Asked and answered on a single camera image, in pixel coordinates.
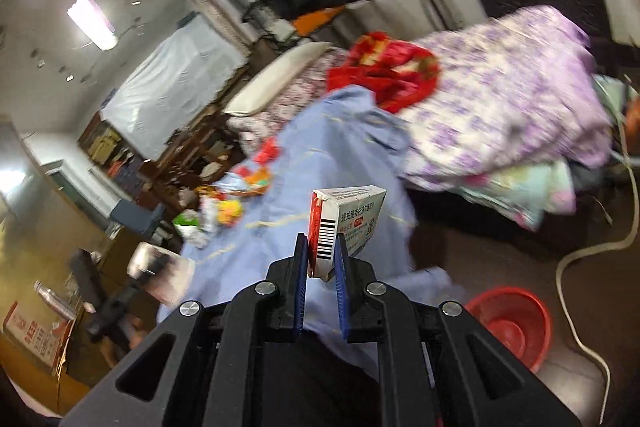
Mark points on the white and red medicine box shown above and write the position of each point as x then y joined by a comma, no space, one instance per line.
356,217

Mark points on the blue chair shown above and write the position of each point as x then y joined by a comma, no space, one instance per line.
137,217

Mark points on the ceiling tube light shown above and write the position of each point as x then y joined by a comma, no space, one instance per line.
92,23

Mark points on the red printed cardboard box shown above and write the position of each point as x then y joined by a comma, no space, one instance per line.
35,337

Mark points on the purple floral quilt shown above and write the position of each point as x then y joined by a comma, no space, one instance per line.
500,97

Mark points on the pile of colourful wrappers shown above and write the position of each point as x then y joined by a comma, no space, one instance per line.
225,202

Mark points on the light blue bed sheet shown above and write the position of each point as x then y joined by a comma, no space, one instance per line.
320,147

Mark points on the wooden table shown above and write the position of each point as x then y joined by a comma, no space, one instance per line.
195,157

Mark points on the light blue basin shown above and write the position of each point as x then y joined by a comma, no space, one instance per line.
612,107

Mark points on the metal bottle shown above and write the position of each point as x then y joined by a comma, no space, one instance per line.
52,299

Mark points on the red plastic basin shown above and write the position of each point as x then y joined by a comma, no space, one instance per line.
510,327

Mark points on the white pillow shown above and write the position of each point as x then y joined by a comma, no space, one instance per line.
280,72

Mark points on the orange cloth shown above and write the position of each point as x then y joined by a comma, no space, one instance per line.
315,19

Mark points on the pale green floral bedding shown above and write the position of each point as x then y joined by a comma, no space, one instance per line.
525,192

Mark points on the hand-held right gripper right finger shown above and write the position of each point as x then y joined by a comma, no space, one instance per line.
342,289

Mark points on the red floral blanket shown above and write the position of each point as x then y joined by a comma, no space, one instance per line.
385,67

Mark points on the clear plastic wrapper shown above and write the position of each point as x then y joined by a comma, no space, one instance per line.
175,277

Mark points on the dark floral pillow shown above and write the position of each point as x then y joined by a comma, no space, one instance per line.
295,104

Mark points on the white cover cloth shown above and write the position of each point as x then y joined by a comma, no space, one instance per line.
170,82

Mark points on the shelf of cardboard boxes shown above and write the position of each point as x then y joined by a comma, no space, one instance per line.
102,142

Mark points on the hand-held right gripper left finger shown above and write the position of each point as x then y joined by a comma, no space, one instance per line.
300,289

